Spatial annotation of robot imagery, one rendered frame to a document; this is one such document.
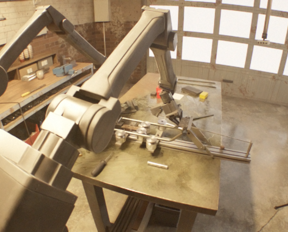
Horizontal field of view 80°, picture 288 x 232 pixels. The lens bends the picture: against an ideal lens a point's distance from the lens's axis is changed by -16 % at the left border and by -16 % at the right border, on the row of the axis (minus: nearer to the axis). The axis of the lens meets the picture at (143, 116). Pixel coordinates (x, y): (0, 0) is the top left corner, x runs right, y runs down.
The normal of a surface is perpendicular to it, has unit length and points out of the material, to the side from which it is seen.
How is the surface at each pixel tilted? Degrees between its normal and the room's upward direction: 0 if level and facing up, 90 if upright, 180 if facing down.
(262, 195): 0
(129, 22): 90
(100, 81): 27
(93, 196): 90
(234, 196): 0
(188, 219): 90
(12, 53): 89
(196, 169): 0
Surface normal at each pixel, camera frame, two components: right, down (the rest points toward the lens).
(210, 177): 0.00, -0.87
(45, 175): 0.55, -0.17
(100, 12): -0.33, 0.47
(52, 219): 0.89, 0.22
